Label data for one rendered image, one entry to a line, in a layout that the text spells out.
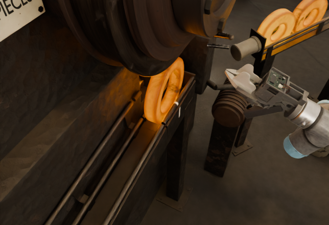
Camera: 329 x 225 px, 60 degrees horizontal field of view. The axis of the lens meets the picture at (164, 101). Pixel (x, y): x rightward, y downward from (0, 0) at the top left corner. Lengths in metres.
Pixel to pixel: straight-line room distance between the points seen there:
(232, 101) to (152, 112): 0.43
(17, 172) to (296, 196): 1.27
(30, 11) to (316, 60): 2.05
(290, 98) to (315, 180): 0.87
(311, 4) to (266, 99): 0.47
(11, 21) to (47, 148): 0.22
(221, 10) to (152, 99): 0.26
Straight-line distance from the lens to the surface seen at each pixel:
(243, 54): 1.02
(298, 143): 0.90
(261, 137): 1.66
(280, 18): 1.07
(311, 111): 0.81
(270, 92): 0.77
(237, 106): 1.04
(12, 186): 0.51
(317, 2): 1.19
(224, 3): 0.57
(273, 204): 1.48
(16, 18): 0.44
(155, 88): 0.66
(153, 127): 0.78
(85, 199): 0.69
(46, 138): 0.54
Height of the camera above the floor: 1.28
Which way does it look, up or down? 47 degrees down
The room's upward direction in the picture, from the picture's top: straight up
